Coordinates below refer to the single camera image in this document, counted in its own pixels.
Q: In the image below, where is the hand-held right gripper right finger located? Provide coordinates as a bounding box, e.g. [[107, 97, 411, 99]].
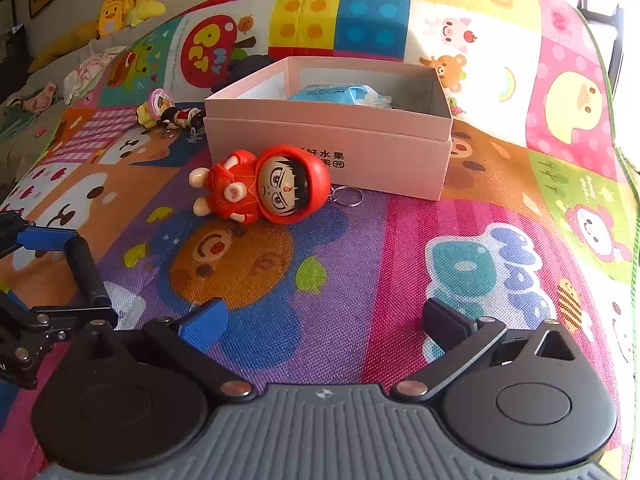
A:
[[392, 299, 588, 402]]

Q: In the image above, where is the black plush toy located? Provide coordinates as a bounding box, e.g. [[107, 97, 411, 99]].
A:
[[222, 55, 276, 81]]

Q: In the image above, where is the colourful cartoon play mat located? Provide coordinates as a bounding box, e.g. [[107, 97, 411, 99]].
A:
[[0, 0, 633, 478]]

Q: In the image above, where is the yellow cushion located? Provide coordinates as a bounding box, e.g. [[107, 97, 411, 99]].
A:
[[30, 20, 101, 73]]

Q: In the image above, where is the white pink garment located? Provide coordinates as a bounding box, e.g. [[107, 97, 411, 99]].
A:
[[65, 46, 128, 106]]

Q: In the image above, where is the red hooded doll keychain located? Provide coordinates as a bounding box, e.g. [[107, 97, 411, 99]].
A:
[[189, 145, 366, 225]]

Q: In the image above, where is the pink crumpled garment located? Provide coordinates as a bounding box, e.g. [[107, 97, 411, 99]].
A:
[[0, 80, 61, 116]]

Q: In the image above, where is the pink cardboard box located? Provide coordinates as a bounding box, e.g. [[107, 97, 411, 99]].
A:
[[204, 56, 455, 202]]

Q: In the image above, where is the small black red figure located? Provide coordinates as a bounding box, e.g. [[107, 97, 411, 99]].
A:
[[156, 106, 206, 130]]

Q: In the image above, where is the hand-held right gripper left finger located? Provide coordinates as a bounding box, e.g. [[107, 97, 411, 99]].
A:
[[70, 297, 255, 403]]

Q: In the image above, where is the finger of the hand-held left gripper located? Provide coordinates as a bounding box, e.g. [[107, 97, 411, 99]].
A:
[[10, 236, 119, 390], [0, 212, 79, 261]]

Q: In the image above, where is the blue tissue pack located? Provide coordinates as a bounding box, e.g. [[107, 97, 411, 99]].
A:
[[289, 81, 396, 109]]

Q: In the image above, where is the yellow duck plush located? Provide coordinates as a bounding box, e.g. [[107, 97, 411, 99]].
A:
[[96, 0, 138, 38]]

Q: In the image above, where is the grey sofa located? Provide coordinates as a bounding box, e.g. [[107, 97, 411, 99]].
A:
[[0, 25, 151, 196]]

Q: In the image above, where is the yellow toy with pink disc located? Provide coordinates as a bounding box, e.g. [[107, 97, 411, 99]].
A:
[[137, 87, 176, 126]]

